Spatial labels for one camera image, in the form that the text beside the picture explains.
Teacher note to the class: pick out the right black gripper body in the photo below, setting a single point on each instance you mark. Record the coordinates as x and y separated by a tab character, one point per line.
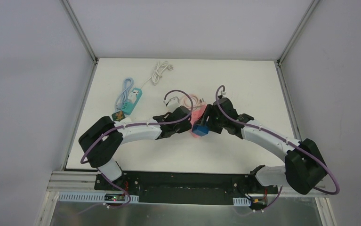
211	117

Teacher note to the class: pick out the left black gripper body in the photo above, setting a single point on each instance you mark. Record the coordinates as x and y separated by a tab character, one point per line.
183	119

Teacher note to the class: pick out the pink triangular power strip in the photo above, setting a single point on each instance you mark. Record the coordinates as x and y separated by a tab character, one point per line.
197	113

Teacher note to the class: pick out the blue cube plug adapter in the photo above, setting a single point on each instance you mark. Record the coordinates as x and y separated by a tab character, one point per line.
199	131

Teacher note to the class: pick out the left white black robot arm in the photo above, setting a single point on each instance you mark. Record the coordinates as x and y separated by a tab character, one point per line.
101	141

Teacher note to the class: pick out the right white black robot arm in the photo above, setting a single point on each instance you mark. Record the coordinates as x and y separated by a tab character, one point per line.
303	163

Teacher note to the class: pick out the white plug in teal strip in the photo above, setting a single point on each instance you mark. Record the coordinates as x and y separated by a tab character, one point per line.
132	97

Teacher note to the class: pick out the teal power strip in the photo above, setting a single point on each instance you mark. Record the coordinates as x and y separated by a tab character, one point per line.
127	107

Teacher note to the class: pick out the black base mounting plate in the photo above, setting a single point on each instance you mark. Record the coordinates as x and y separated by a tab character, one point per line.
193	188

